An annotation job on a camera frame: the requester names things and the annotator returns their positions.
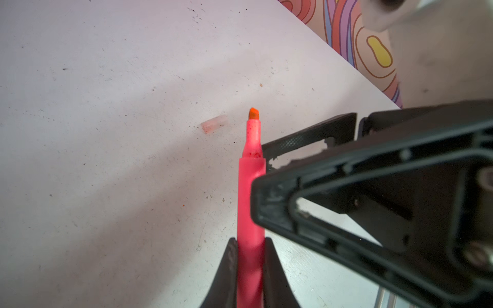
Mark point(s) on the pink marker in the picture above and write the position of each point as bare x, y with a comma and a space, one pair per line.
250, 236

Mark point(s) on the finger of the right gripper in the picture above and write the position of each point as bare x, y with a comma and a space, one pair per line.
340, 128
407, 203

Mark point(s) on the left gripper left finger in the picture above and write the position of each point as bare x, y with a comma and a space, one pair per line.
223, 290

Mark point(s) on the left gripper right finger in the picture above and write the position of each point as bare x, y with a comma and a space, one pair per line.
277, 292

